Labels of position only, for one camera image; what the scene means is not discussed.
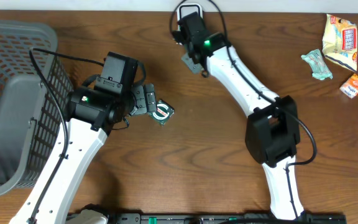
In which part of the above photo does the dark green round-label packet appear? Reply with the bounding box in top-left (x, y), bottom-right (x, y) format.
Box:
top-left (149, 99), bottom-right (175, 126)

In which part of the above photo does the teal snack packet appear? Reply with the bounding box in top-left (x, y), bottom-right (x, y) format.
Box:
top-left (301, 49), bottom-right (333, 81)

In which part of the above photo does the yellow snack bag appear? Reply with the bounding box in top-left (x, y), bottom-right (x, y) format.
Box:
top-left (322, 14), bottom-right (358, 72)

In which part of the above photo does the orange small snack box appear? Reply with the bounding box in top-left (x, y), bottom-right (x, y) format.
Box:
top-left (340, 73), bottom-right (358, 98)

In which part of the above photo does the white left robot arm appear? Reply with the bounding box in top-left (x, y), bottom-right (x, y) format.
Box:
top-left (10, 84), bottom-right (157, 224)

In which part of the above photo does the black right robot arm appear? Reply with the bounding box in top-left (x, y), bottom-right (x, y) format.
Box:
top-left (177, 33), bottom-right (304, 220)

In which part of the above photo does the white barcode scanner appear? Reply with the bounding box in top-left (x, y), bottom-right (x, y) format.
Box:
top-left (176, 3), bottom-right (203, 30)

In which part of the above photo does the grey plastic mesh basket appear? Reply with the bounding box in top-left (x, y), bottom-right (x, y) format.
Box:
top-left (0, 21), bottom-right (73, 196)

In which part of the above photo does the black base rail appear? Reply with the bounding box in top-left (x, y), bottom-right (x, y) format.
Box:
top-left (67, 212), bottom-right (347, 224)

